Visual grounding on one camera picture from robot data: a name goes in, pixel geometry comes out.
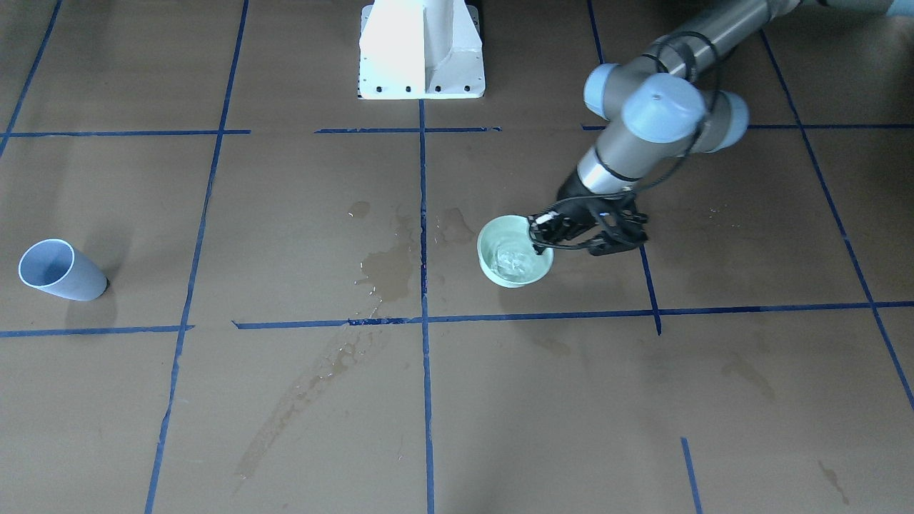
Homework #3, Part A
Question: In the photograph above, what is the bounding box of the blue-grey plastic cup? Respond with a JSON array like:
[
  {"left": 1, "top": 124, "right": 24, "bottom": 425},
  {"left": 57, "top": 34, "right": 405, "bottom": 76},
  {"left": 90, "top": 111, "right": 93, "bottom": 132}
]
[{"left": 19, "top": 238, "right": 109, "bottom": 301}]

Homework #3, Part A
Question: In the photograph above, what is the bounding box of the light green bowl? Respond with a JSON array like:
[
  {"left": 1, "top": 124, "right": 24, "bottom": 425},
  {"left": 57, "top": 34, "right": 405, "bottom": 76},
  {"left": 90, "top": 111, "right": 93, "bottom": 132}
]
[{"left": 476, "top": 215, "right": 554, "bottom": 288}]

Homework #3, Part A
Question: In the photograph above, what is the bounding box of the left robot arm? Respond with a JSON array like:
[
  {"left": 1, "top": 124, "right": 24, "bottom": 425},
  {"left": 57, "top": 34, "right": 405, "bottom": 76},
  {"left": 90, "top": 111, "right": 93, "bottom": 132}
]
[{"left": 528, "top": 1, "right": 799, "bottom": 256}]

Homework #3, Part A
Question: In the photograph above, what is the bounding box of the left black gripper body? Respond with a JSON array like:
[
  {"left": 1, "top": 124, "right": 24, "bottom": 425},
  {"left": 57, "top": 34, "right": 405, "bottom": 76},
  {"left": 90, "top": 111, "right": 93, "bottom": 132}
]
[{"left": 556, "top": 193, "right": 649, "bottom": 256}]

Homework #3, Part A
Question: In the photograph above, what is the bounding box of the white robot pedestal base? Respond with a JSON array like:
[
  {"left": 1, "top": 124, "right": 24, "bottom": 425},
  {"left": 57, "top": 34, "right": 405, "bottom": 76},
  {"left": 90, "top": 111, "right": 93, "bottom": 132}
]
[{"left": 357, "top": 1, "right": 486, "bottom": 101}]

